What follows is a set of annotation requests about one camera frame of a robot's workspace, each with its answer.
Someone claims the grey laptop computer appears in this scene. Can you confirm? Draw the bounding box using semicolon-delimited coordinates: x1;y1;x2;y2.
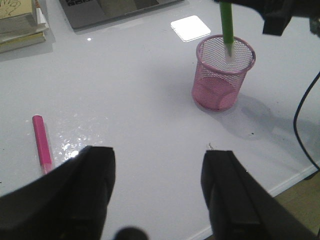
60;0;178;30

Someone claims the pink marker pen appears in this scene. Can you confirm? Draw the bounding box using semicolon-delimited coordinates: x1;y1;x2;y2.
32;115;53;174

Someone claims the bottom cream book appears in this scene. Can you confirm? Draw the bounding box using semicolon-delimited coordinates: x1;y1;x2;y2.
0;32;46;53

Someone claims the cream book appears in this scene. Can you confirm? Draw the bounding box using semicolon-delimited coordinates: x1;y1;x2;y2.
0;32;46;53
0;6;49;44

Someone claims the middle cream book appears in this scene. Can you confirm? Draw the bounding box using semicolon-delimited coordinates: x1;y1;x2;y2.
0;6;49;44

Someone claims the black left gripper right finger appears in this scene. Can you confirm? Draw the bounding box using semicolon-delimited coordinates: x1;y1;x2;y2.
201;150;318;240

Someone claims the black cable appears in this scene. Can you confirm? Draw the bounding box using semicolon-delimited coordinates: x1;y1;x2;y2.
293;71;320;172

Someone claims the pink mesh pen holder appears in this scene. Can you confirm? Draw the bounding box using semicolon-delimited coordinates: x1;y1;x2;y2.
191;35;256;112

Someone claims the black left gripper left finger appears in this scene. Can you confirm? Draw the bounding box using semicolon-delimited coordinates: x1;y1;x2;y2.
0;146;116;240

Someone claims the top yellow book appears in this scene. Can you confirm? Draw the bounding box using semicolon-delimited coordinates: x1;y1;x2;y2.
0;0;38;34

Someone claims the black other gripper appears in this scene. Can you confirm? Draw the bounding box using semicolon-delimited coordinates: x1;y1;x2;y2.
227;0;320;36

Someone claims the green marker pen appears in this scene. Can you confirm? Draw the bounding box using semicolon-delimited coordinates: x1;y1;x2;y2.
219;1;235;63

